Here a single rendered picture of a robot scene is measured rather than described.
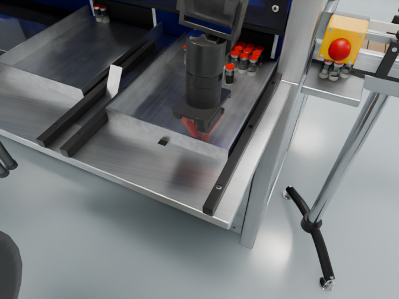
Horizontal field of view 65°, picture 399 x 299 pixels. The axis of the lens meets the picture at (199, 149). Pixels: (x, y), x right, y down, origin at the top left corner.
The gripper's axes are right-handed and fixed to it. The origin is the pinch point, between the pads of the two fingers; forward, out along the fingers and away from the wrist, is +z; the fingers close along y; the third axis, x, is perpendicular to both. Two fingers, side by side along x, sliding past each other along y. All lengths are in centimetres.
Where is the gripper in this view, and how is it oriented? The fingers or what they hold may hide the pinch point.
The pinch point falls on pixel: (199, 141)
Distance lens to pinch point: 56.7
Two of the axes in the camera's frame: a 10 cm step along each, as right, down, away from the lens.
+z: -0.5, 7.4, 6.7
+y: 4.3, -5.9, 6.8
